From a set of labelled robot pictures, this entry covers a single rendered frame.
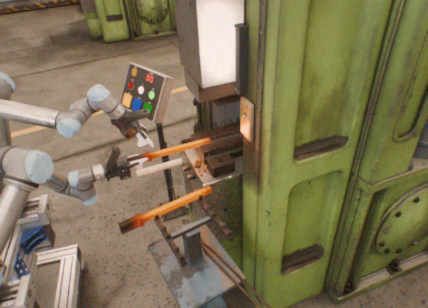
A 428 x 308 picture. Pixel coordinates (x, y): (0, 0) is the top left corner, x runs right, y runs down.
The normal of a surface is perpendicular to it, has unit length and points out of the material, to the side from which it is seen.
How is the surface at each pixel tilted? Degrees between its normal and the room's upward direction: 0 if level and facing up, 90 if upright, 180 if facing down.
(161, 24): 90
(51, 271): 0
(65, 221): 0
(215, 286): 0
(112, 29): 90
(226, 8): 90
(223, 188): 90
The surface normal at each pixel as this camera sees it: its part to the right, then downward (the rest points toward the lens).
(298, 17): 0.38, 0.52
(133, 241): -0.04, -0.80
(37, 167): 0.96, 0.07
